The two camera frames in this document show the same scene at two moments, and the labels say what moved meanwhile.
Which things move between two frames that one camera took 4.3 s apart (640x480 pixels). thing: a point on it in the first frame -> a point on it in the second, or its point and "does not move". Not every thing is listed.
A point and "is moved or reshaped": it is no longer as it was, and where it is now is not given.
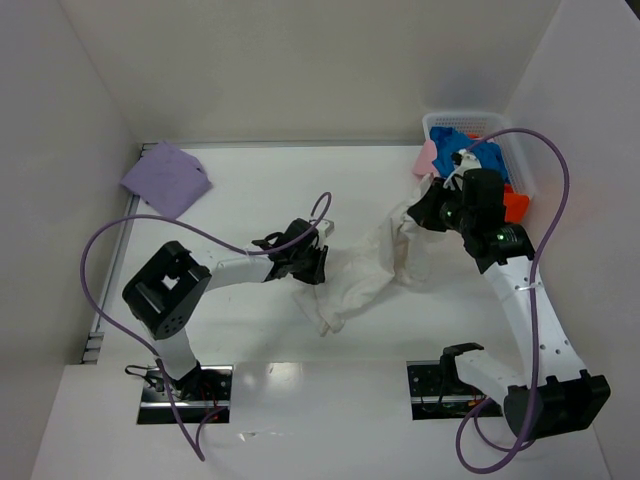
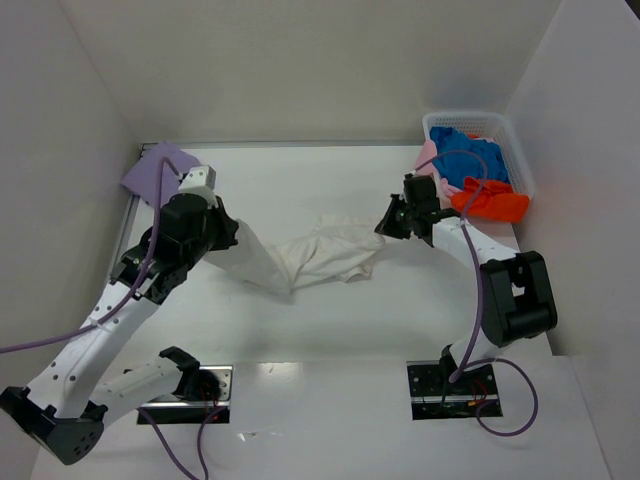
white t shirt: x=400 y=250 is moved or reshaped
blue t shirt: x=449 y=141 does not move
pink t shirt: x=423 y=164 does not move
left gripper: x=314 y=265 -> x=223 y=227
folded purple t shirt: x=167 y=179 does not move
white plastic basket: x=489 y=125 does not move
